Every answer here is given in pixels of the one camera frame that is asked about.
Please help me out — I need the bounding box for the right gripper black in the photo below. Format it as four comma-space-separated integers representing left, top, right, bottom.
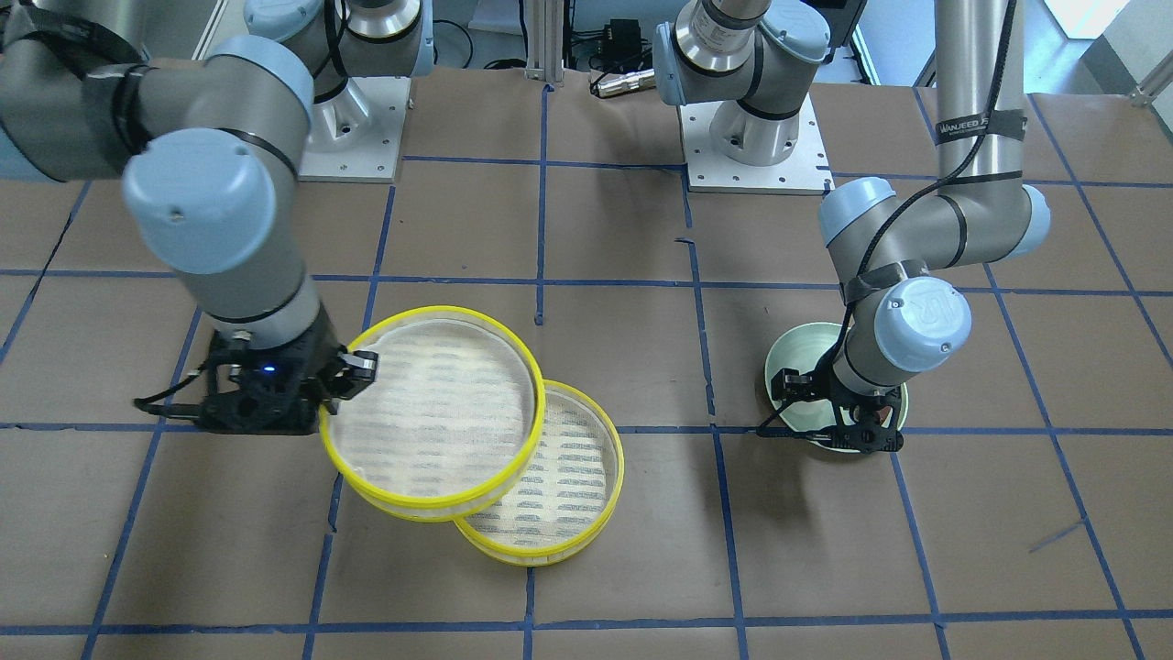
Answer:
197, 308, 378, 435

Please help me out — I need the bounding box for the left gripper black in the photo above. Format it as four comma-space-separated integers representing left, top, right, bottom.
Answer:
769, 354, 904, 454

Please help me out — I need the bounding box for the yellow steamer layer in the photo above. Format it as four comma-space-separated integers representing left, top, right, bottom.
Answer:
320, 305, 545, 523
455, 380, 625, 567

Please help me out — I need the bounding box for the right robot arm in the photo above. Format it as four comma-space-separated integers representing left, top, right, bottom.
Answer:
4, 1, 434, 435

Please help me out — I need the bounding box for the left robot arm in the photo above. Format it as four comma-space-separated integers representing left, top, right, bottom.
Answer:
651, 1, 1051, 454

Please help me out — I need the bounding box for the pale green plate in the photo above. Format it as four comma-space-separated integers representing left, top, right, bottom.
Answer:
755, 322, 906, 454

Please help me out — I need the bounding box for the silver metal cylinder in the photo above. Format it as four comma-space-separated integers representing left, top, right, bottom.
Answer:
589, 70, 656, 98

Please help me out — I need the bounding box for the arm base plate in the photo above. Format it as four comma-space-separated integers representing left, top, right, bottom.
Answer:
678, 96, 835, 195
299, 79, 413, 183

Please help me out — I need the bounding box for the aluminium frame post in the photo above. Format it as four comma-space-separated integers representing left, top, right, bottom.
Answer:
521, 1, 569, 87

